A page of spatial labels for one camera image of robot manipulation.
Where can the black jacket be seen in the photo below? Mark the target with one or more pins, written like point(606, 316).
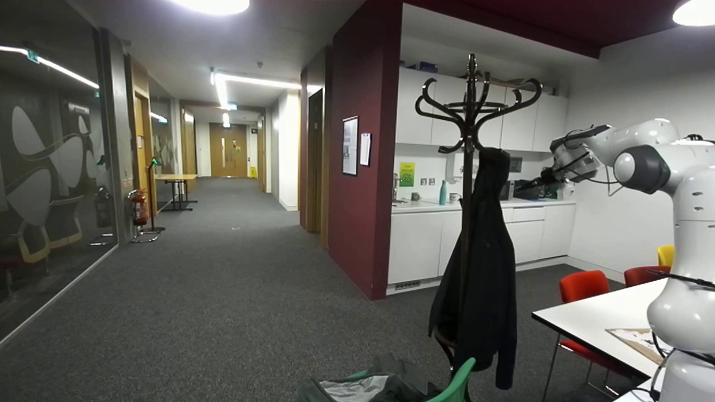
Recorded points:
point(475, 308)

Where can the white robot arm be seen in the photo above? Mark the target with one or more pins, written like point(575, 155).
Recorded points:
point(654, 156)

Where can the green plastic chair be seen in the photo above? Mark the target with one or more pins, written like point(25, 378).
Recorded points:
point(457, 383)

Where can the red chair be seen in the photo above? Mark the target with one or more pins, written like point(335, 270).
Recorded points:
point(644, 273)
point(585, 297)

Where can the yellow chair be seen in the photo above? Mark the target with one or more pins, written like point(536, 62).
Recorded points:
point(667, 254)

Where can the white lower kitchen cabinets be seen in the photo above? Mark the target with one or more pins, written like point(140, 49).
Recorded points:
point(424, 237)

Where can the white kitchen cabinets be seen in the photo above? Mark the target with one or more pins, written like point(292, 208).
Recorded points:
point(524, 130)
point(424, 237)

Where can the teal water bottle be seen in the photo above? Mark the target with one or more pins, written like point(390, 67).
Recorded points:
point(444, 192)

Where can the white upper kitchen cabinets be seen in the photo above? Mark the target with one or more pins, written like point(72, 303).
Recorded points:
point(524, 130)

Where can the wooden hallway door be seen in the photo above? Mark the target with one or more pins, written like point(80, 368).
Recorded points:
point(228, 153)

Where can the dark wooden coat stand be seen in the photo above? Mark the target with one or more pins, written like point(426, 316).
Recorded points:
point(473, 111)

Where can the yellow hallway table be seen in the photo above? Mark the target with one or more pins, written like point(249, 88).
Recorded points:
point(179, 189)

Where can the red fire extinguisher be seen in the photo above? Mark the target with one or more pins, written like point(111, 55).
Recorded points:
point(140, 208)

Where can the white table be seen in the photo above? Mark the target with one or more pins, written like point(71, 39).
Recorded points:
point(595, 322)

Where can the green wall poster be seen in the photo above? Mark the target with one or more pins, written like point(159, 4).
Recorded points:
point(408, 175)

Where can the white wall notice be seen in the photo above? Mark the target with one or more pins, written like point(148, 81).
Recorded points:
point(349, 145)

